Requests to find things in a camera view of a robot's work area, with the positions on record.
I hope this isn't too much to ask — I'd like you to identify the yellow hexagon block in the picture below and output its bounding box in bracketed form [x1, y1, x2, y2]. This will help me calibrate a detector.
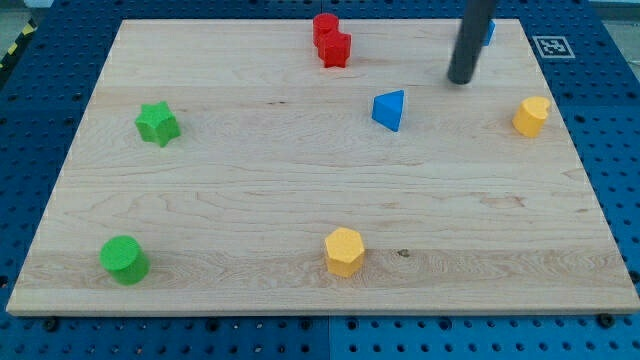
[325, 227, 365, 278]

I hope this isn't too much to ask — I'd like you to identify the white fiducial marker tag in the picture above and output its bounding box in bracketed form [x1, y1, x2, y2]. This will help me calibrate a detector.
[533, 35, 575, 59]

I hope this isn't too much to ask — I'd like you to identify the red star block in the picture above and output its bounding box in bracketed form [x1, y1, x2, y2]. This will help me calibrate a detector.
[318, 30, 352, 68]

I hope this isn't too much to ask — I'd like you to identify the yellow heart block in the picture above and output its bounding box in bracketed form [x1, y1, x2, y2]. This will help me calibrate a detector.
[512, 96, 551, 138]

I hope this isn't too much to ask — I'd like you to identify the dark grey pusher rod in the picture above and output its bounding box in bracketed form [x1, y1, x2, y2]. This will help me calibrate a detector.
[447, 0, 497, 85]

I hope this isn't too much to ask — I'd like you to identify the green cylinder block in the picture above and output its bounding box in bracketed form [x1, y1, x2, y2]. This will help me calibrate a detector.
[99, 235, 150, 285]

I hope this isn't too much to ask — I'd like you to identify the light wooden board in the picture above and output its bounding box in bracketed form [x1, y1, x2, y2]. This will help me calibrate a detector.
[7, 19, 639, 317]

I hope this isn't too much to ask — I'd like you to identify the red cylinder block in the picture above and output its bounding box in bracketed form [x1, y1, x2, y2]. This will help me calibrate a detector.
[312, 13, 339, 47]

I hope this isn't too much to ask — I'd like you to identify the black yellow hazard tape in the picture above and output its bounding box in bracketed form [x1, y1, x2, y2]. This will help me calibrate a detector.
[1, 18, 38, 72]

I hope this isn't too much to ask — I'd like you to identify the blue cube block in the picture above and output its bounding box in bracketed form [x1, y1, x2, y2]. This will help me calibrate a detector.
[483, 19, 496, 47]

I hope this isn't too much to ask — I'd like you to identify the blue triangle block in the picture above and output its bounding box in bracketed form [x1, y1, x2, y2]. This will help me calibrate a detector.
[371, 90, 405, 132]

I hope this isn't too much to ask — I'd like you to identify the green star block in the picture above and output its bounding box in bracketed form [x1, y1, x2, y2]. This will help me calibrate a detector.
[135, 101, 181, 147]

